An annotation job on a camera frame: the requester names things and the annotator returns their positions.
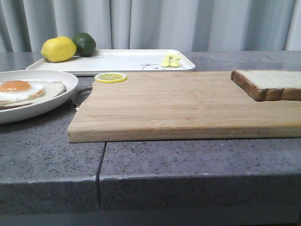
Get yellow lemon slice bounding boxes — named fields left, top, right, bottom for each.
left=95, top=72, right=127, bottom=83

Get white round plate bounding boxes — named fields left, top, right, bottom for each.
left=0, top=70, right=78, bottom=124

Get metal cutting board handle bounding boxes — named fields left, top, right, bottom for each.
left=71, top=82, right=93, bottom=111

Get grey curtain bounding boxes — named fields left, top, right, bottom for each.
left=0, top=0, right=301, bottom=52

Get wooden cutting board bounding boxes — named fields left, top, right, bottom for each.
left=67, top=71, right=301, bottom=143

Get green lime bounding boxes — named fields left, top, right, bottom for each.
left=72, top=32, right=96, bottom=57

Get front yellow lemon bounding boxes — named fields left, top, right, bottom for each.
left=41, top=36, right=77, bottom=62

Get fried egg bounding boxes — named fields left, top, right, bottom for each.
left=0, top=80, right=44, bottom=105

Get yellow plastic fork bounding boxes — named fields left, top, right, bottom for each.
left=161, top=53, right=173, bottom=67

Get white rectangular tray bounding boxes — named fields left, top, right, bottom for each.
left=26, top=49, right=195, bottom=76

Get bread slice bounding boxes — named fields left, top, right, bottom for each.
left=0, top=81, right=66, bottom=110
left=231, top=70, right=301, bottom=101

